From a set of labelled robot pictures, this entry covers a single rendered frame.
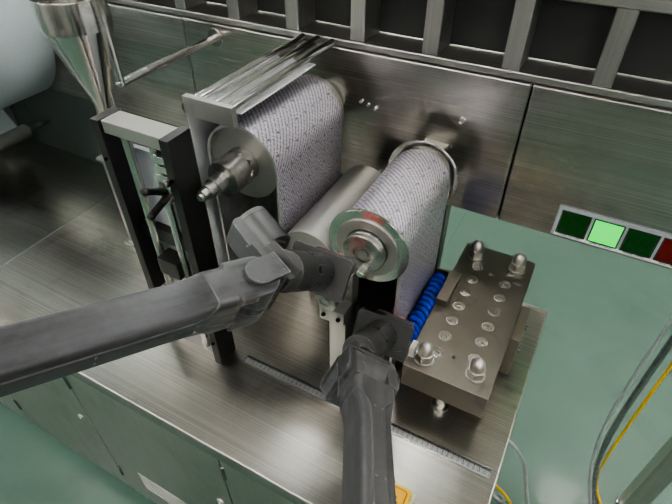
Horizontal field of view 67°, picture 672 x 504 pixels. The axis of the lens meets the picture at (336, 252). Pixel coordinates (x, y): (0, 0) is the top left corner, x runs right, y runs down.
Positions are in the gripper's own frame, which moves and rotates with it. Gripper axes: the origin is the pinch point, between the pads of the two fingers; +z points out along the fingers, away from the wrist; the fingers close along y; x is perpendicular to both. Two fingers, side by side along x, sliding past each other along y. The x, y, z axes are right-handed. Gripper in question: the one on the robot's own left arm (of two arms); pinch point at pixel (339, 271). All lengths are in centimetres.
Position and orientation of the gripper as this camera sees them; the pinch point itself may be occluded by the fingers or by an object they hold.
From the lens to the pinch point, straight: 83.9
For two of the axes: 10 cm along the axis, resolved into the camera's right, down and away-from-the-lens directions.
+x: 3.2, -9.4, -0.9
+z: 3.8, 0.4, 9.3
